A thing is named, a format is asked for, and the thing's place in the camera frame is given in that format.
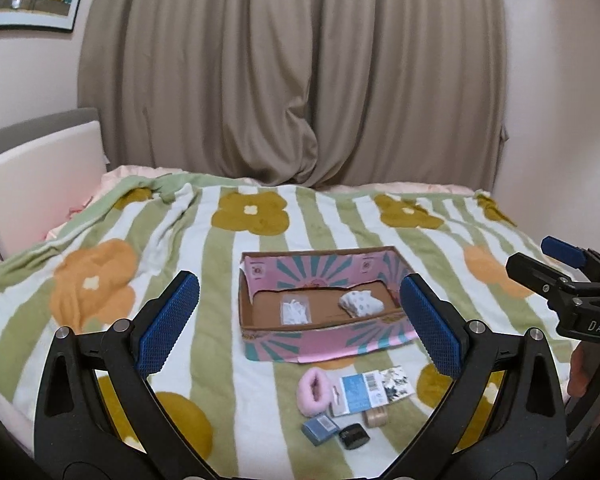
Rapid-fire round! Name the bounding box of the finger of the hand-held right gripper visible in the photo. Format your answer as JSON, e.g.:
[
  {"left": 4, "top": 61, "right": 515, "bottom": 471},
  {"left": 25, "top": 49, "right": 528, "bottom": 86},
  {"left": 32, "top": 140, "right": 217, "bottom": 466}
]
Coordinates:
[
  {"left": 505, "top": 252, "right": 578, "bottom": 307},
  {"left": 540, "top": 236, "right": 600, "bottom": 283}
]

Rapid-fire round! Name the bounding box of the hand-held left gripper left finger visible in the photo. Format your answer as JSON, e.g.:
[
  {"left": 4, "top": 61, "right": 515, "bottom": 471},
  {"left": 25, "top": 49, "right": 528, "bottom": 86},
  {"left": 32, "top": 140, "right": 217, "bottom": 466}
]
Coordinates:
[{"left": 32, "top": 270, "right": 218, "bottom": 467}]

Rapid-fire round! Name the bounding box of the white patterned cloth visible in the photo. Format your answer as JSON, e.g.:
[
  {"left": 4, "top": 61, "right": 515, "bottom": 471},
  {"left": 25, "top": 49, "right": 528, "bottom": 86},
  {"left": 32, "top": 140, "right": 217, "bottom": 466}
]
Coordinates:
[{"left": 338, "top": 289, "right": 385, "bottom": 319}]

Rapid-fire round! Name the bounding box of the beige curtain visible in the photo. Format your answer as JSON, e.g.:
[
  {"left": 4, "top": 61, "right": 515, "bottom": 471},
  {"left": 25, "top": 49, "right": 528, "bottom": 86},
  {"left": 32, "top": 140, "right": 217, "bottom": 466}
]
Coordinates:
[{"left": 77, "top": 0, "right": 510, "bottom": 189}]

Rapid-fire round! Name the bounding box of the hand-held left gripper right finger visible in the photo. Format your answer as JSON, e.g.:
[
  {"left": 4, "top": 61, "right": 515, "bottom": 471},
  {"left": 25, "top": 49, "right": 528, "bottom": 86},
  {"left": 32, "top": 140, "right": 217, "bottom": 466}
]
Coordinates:
[{"left": 400, "top": 274, "right": 569, "bottom": 467}]

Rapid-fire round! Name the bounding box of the small blue box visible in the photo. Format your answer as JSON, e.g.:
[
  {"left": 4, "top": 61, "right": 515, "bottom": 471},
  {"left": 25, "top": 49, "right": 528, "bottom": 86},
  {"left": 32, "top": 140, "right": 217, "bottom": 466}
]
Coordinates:
[{"left": 301, "top": 412, "right": 340, "bottom": 445}]

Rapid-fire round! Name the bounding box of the green striped flower blanket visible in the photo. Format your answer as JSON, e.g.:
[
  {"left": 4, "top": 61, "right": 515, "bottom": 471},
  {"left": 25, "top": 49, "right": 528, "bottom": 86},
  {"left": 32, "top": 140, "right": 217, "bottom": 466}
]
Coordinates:
[{"left": 0, "top": 172, "right": 583, "bottom": 471}]

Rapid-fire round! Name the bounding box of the pink patterned cardboard box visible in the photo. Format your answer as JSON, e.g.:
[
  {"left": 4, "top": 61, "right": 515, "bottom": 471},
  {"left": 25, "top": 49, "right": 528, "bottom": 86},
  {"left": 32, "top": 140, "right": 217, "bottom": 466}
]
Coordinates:
[{"left": 238, "top": 245, "right": 421, "bottom": 364}]

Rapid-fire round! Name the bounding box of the beige tape roll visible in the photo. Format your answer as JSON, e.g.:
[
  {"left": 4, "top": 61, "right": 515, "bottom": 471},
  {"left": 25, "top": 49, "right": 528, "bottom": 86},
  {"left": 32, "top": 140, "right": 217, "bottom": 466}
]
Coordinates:
[{"left": 362, "top": 406, "right": 389, "bottom": 429}]

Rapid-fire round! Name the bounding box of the clear plastic bag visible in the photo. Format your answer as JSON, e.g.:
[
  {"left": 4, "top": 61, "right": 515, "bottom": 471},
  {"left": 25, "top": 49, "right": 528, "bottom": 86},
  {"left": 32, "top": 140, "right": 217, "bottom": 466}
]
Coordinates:
[{"left": 280, "top": 296, "right": 312, "bottom": 326}]

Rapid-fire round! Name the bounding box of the black and white patterned packet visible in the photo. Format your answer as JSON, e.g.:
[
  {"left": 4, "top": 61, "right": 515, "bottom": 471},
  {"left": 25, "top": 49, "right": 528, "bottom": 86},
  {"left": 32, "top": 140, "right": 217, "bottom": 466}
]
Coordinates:
[{"left": 380, "top": 366, "right": 412, "bottom": 402}]

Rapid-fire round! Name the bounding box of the person's right hand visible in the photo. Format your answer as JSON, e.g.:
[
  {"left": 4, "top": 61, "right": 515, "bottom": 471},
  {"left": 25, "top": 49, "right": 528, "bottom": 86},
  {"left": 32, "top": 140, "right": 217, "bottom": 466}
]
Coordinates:
[{"left": 567, "top": 347, "right": 600, "bottom": 400}]

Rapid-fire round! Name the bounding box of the pink fluffy scrunchie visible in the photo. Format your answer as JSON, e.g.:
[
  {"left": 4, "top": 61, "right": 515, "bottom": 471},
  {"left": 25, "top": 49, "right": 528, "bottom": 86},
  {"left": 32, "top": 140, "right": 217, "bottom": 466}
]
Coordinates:
[{"left": 299, "top": 367, "right": 337, "bottom": 417}]

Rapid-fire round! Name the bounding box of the black round jar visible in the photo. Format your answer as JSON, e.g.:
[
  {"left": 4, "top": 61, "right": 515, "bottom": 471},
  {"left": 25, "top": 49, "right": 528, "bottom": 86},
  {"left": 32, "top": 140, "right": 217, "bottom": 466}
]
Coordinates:
[{"left": 339, "top": 423, "right": 371, "bottom": 449}]

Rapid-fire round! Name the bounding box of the white pillow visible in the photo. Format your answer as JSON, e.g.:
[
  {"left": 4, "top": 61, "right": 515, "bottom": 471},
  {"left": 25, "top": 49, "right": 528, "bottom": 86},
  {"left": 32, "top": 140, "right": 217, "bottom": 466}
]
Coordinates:
[{"left": 0, "top": 107, "right": 109, "bottom": 262}]

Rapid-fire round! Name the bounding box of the blue card packet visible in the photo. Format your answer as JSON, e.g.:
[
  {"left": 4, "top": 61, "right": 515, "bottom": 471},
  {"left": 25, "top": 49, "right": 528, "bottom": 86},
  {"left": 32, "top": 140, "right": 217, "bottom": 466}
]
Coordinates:
[{"left": 330, "top": 370, "right": 389, "bottom": 417}]

